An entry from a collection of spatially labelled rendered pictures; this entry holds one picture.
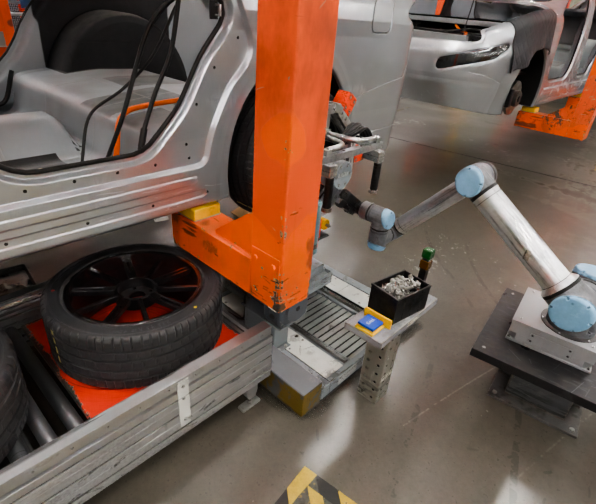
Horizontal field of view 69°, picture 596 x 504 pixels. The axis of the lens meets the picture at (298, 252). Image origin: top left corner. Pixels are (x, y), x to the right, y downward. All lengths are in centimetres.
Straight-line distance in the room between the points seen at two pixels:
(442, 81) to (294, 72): 312
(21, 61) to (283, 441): 262
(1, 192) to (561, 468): 218
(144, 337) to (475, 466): 133
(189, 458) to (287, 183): 108
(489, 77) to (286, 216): 321
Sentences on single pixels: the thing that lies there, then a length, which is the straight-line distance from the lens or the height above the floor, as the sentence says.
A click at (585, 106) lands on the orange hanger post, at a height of 83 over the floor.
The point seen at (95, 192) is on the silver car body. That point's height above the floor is 90.
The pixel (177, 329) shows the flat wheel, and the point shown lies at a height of 49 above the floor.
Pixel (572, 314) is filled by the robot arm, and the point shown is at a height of 59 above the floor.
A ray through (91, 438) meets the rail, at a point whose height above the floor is 36.
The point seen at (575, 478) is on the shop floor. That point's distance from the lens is 215.
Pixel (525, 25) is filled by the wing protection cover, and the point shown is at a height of 147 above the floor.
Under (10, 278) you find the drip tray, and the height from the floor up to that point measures 0.
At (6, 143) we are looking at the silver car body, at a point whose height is 88.
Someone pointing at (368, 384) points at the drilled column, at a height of 8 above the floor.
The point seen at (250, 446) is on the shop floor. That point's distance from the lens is 185.
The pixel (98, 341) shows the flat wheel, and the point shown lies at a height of 49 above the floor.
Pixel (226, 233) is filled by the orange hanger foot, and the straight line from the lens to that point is 169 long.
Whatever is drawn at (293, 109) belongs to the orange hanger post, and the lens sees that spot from 127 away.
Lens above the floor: 149
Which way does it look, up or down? 30 degrees down
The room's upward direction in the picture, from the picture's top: 5 degrees clockwise
